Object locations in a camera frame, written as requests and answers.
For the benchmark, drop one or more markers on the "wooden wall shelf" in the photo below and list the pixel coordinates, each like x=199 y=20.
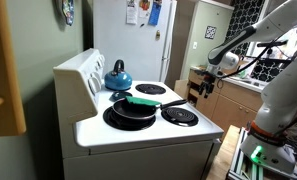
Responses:
x=8 y=66

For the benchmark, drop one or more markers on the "paper with orange picture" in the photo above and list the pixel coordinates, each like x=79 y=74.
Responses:
x=144 y=6

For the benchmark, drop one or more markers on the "white paper note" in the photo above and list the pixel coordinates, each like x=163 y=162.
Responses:
x=132 y=13

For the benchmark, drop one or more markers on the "small green object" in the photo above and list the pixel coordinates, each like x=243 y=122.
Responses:
x=243 y=74

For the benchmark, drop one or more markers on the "blue paper sheet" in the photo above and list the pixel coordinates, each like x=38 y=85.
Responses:
x=154 y=13

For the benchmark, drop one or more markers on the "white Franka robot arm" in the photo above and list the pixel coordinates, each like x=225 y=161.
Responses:
x=278 y=100

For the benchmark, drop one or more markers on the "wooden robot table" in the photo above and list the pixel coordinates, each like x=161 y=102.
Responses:
x=221 y=156

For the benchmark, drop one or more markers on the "brown cardboard piece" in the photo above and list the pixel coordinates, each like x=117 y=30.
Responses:
x=181 y=86

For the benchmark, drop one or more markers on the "black frying pan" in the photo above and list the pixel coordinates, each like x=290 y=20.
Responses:
x=134 y=111

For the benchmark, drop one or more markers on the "white electric stove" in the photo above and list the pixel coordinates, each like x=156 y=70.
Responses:
x=138 y=136

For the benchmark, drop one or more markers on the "white oven door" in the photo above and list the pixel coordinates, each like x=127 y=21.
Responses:
x=216 y=150

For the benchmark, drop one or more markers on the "wooden kitchen cabinet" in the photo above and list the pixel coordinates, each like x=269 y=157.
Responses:
x=231 y=106

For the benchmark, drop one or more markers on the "patterned square wall tile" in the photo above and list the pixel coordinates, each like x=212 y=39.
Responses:
x=210 y=32

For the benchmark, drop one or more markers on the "white refrigerator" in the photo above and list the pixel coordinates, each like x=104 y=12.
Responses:
x=131 y=50

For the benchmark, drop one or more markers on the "dark blue spoon rest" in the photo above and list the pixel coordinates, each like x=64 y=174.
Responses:
x=119 y=95

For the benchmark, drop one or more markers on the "gold fridge magnet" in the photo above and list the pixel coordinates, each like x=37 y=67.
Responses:
x=158 y=35

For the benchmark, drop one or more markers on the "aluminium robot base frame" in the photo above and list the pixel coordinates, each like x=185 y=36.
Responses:
x=236 y=163

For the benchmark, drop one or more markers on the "black white patterned curtain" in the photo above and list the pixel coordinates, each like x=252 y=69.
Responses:
x=246 y=13

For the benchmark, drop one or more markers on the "white light switch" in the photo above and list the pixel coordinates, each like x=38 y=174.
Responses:
x=195 y=45

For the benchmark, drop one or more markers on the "black white patterned panel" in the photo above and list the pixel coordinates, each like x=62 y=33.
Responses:
x=271 y=70

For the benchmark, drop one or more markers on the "black camera on stand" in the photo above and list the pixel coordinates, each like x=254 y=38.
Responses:
x=271 y=43

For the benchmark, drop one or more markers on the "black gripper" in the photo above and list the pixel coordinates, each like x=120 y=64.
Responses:
x=207 y=79

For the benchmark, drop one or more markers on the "green sponge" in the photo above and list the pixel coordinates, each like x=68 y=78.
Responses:
x=143 y=101

